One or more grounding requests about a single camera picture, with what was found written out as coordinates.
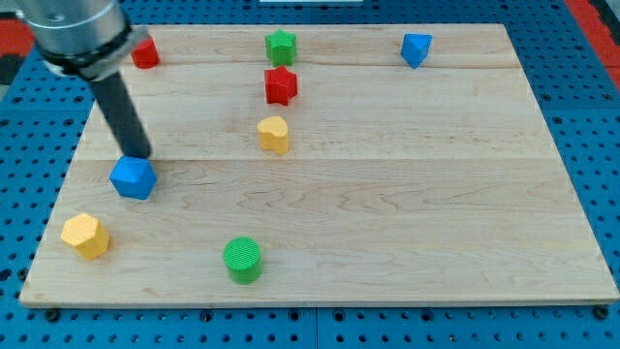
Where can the green star block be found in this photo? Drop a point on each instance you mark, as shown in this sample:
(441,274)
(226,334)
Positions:
(280,48)

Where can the blue pentagon block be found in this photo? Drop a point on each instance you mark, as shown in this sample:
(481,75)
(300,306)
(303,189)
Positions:
(415,48)

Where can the blue cube block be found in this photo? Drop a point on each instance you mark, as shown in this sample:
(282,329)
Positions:
(133,177)

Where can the red star block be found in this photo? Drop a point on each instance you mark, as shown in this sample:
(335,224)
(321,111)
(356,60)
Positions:
(280,85)

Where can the wooden board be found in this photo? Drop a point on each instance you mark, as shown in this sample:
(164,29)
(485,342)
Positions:
(434,186)

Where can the yellow heart block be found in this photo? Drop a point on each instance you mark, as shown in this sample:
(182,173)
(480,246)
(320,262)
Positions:
(273,134)

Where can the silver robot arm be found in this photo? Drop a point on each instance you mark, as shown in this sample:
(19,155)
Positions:
(89,39)

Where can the yellow hexagon block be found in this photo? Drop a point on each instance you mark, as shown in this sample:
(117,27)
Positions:
(86,235)

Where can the green cylinder block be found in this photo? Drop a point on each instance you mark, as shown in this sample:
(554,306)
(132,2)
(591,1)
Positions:
(243,260)

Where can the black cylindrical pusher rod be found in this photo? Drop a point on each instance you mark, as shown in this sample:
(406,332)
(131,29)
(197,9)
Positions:
(118,109)

